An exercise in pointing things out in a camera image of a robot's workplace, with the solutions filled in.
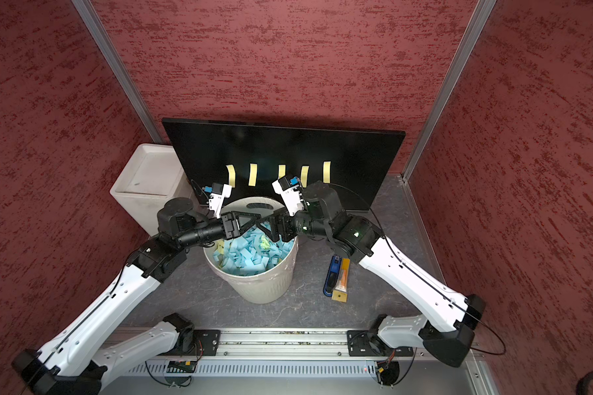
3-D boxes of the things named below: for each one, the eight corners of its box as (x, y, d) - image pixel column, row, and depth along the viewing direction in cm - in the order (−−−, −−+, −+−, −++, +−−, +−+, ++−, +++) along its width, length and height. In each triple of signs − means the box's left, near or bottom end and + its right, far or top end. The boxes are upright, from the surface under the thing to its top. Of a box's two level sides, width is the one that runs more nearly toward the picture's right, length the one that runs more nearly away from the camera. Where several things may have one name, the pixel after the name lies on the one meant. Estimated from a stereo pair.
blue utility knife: (322, 294, 86) (322, 291, 83) (332, 257, 95) (333, 253, 92) (332, 297, 85) (333, 294, 82) (341, 260, 94) (343, 256, 91)
